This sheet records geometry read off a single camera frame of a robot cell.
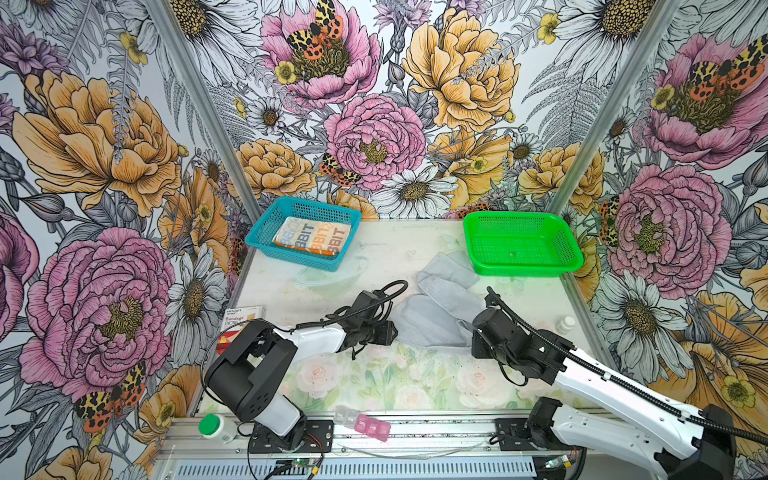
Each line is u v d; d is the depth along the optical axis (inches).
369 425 29.6
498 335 23.1
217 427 26.7
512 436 28.9
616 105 34.6
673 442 16.2
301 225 45.4
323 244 43.4
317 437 28.8
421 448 29.2
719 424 15.8
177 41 29.6
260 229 42.8
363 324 28.2
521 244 45.4
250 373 17.6
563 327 35.2
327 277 41.4
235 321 36.1
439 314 36.5
